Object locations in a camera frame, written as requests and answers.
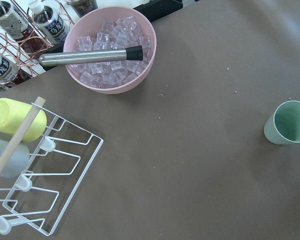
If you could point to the green cup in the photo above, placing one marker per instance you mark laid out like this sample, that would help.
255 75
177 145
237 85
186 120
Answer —
283 126

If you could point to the pink bowl of ice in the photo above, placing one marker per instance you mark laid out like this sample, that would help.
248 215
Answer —
110 29

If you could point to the iced coffee cup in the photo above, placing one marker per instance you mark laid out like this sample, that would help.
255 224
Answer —
82 7

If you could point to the tea bottle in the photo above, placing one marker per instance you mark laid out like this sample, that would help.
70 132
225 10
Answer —
8 70
12 21
49 21

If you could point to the grey cup on rack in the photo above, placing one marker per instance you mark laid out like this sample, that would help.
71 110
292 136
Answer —
17 162

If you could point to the yellow cup on rack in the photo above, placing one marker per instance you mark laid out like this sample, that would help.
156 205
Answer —
12 114

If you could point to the white wire cup rack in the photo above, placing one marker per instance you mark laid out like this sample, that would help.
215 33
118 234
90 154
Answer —
42 193

